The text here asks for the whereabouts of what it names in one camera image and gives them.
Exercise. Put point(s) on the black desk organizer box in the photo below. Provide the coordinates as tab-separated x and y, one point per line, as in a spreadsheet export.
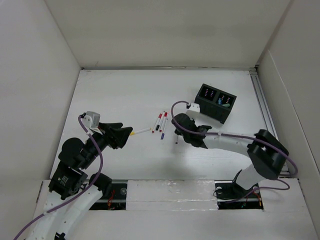
207	98

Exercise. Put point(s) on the black capped white marker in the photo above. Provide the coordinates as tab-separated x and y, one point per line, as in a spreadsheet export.
163	114

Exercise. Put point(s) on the blue capped white marker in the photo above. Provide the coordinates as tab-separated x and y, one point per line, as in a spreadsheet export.
163	129

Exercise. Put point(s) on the red capped marker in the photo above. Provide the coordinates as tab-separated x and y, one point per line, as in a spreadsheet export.
165	116
156	125

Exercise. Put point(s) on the purple capped acrylic marker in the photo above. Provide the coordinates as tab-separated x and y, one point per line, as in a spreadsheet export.
176	139

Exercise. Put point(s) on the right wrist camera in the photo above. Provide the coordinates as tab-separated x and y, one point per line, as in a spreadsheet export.
193	111

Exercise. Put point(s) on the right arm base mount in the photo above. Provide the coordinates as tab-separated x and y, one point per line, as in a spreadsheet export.
231	196

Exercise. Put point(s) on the red capped marker left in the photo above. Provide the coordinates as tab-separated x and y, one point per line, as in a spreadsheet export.
156	125

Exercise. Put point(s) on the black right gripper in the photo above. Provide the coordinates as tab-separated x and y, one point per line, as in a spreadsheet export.
178	132

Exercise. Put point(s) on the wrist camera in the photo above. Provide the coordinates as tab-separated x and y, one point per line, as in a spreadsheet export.
91	119
193	111

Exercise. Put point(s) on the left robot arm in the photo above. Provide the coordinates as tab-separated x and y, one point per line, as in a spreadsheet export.
71	192

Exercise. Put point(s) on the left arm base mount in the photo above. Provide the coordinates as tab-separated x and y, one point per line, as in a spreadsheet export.
114	194

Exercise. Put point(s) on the aluminium rail right side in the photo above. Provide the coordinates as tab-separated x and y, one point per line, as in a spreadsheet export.
268	121

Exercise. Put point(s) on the yellow capped white marker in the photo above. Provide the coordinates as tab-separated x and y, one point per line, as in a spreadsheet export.
140	131

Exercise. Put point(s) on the red capped marker right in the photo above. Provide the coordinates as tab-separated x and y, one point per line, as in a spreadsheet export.
165	116

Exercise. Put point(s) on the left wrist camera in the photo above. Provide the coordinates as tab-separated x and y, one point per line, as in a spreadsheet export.
91	119

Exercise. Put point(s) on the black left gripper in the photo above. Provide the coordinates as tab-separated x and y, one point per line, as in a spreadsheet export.
115	137

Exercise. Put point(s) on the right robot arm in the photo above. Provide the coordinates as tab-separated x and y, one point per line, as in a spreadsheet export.
267	155

